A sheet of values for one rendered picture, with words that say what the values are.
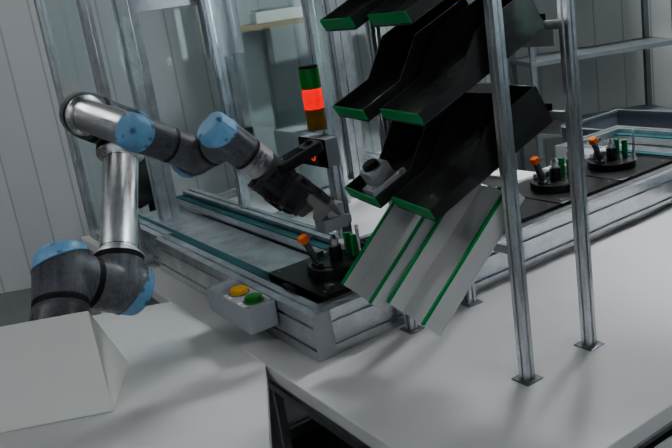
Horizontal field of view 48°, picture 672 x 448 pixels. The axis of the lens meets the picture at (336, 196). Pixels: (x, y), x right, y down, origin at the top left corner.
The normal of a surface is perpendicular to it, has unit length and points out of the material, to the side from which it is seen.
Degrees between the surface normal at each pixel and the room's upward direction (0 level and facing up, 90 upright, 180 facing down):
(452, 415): 0
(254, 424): 0
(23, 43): 90
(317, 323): 90
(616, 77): 90
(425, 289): 45
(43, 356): 90
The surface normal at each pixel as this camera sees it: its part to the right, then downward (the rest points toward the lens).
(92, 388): 0.12, 0.23
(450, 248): -0.74, -0.51
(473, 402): -0.14, -0.96
